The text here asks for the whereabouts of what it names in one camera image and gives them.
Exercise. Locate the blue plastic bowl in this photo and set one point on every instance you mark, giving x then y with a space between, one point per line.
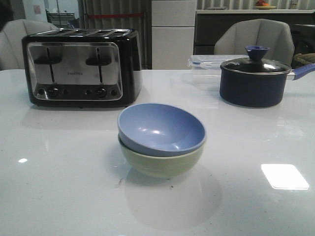
156 129

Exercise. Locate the green plastic bowl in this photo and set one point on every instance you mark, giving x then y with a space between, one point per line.
161 167

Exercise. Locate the clear plastic food container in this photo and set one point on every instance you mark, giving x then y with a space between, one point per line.
206 71

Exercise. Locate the dark blue saucepan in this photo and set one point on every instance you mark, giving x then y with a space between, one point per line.
258 90

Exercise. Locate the black and chrome toaster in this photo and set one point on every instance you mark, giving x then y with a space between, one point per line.
83 67

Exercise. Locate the white cabinet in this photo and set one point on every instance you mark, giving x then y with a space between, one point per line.
173 23

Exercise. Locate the dark counter with white top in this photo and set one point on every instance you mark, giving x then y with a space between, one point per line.
210 25

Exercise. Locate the glass pot lid blue knob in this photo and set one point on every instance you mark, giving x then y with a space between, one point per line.
255 63

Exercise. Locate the grey chair right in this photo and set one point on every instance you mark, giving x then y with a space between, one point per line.
275 35

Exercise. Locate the grey chair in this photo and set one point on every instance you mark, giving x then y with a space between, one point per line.
11 50
275 35

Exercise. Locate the fruit plate on counter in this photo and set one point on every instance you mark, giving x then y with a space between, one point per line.
263 5

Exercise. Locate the olive cushion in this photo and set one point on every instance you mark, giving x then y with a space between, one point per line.
305 59

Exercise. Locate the grey chair left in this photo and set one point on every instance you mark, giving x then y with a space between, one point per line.
11 50

